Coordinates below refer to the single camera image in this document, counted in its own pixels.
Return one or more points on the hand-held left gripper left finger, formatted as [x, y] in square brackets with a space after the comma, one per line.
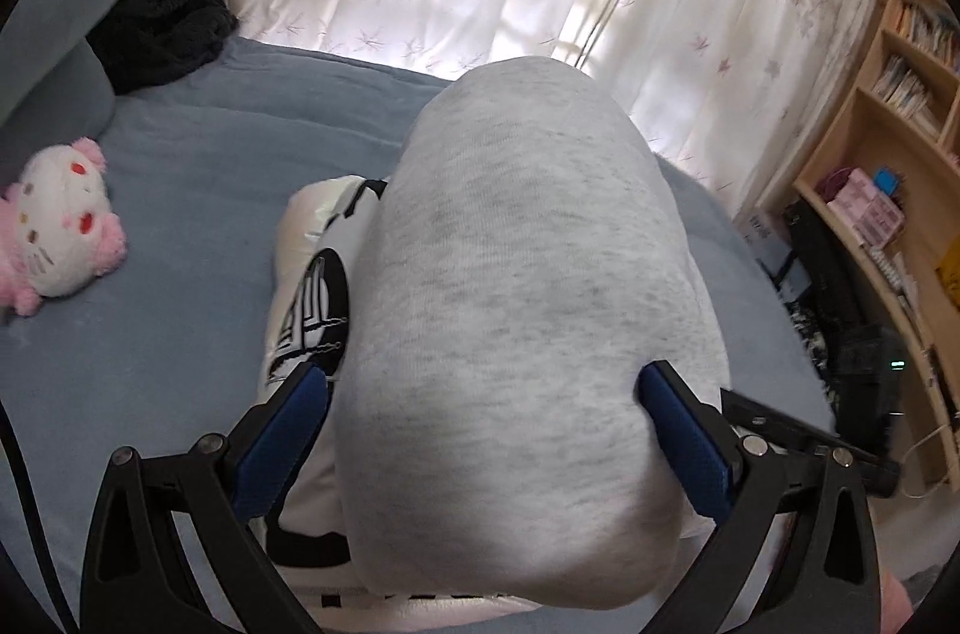
[281, 446]

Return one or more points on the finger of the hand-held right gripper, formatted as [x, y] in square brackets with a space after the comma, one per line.
[787, 428]

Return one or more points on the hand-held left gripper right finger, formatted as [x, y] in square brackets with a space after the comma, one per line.
[686, 446]

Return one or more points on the light grey zip hoodie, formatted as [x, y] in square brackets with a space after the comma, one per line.
[525, 304]

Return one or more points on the black speckled cloth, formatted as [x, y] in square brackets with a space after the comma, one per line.
[806, 334]

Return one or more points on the black and white printed garment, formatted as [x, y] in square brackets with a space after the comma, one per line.
[315, 296]

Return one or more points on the black bag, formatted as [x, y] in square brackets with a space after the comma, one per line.
[825, 274]

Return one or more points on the white labelled box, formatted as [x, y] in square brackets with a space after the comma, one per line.
[757, 225]

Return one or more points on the yellow flat item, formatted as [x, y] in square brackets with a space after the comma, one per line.
[949, 274]

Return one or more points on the cream shiny padded jacket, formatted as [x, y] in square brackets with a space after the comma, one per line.
[300, 221]

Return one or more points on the pink box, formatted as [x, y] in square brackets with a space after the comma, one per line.
[870, 214]

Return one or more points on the small blue box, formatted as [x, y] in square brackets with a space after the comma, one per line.
[886, 182]

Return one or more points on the wooden bookshelf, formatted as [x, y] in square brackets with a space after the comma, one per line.
[840, 154]

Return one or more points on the pink and white plush toy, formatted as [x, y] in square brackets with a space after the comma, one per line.
[60, 229]

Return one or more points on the rows of shelf books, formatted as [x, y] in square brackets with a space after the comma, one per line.
[900, 79]

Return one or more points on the black fluffy cloth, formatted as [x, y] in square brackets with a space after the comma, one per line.
[165, 19]

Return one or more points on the blue pillow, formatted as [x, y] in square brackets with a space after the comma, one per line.
[60, 42]

